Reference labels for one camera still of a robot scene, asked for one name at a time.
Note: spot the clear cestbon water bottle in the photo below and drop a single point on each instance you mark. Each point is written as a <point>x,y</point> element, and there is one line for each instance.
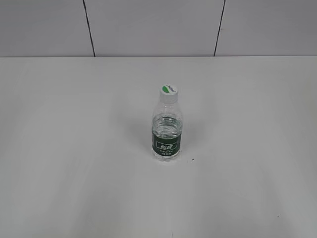
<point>167,126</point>

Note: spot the white green bottle cap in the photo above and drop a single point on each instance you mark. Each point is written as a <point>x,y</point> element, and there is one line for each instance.
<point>168,94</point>

